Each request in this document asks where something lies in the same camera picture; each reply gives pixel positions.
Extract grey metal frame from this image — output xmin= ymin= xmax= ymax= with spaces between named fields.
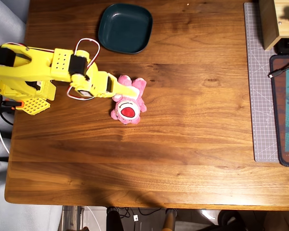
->
xmin=62 ymin=205 xmax=85 ymax=231

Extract dark printed mouse pad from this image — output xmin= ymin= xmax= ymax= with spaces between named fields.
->
xmin=269 ymin=54 xmax=289 ymax=167

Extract white floor cable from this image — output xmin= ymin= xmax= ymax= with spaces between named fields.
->
xmin=84 ymin=205 xmax=102 ymax=231

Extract black usb cable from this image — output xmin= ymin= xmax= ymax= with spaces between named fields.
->
xmin=267 ymin=61 xmax=289 ymax=79

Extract yellow perforated robot base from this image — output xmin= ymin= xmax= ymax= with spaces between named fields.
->
xmin=0 ymin=80 xmax=56 ymax=116

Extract light wooden box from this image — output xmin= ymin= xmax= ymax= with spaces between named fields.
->
xmin=259 ymin=0 xmax=289 ymax=51

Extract wooden round leg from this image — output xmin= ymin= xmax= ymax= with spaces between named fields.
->
xmin=162 ymin=208 xmax=177 ymax=231

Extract red white servo cable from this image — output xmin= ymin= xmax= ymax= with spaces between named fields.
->
xmin=66 ymin=38 xmax=101 ymax=101

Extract black table leg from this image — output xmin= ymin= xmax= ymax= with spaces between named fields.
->
xmin=106 ymin=206 xmax=124 ymax=231

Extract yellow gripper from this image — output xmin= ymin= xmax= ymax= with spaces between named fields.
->
xmin=90 ymin=71 xmax=139 ymax=98

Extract orange black clamp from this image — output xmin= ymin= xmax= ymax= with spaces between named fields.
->
xmin=0 ymin=95 xmax=25 ymax=114

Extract black floor cables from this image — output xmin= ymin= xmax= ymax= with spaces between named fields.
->
xmin=117 ymin=206 xmax=162 ymax=219

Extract pink strawberry bear plush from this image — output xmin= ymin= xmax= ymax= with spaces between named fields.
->
xmin=110 ymin=75 xmax=147 ymax=125

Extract grey cutting mat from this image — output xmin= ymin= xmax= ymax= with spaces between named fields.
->
xmin=243 ymin=2 xmax=280 ymax=163

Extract dark teal square plate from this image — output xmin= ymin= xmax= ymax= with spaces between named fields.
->
xmin=98 ymin=3 xmax=154 ymax=55

